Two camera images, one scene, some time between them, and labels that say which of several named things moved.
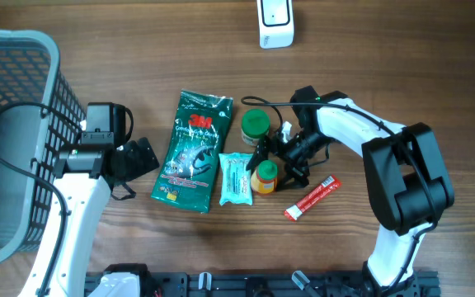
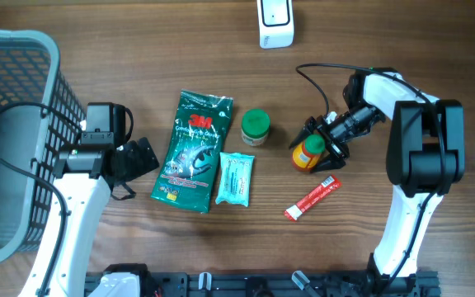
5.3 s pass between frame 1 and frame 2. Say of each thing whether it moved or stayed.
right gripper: moved
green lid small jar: stayed
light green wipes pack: stayed
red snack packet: stayed
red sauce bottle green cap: moved
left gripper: stayed
